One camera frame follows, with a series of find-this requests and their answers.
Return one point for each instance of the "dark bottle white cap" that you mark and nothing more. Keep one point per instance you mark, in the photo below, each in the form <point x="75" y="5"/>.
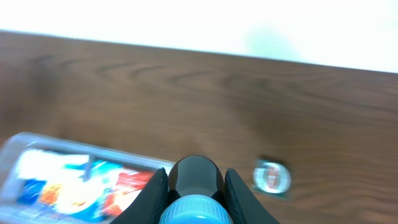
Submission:
<point x="196" y="193"/>

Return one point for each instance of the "blue medicine box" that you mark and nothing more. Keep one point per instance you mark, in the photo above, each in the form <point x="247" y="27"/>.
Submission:
<point x="81" y="199"/>

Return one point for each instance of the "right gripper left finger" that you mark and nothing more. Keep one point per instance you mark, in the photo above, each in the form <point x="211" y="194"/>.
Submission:
<point x="149" y="204"/>

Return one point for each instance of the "green Zam-Buk box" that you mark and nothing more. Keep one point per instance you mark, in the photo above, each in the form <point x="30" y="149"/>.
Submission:
<point x="271" y="177"/>

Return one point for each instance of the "white Panadol box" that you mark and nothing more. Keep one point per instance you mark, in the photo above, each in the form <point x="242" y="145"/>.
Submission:
<point x="47" y="165"/>

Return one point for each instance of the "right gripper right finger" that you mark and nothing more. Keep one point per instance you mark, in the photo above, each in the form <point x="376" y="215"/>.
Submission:
<point x="241" y="203"/>

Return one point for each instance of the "clear plastic container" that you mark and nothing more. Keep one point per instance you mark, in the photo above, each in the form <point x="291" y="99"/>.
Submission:
<point x="11" y="185"/>

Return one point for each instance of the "red Panadol ActiFast box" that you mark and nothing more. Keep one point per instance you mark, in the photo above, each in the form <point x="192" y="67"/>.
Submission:
<point x="126" y="185"/>

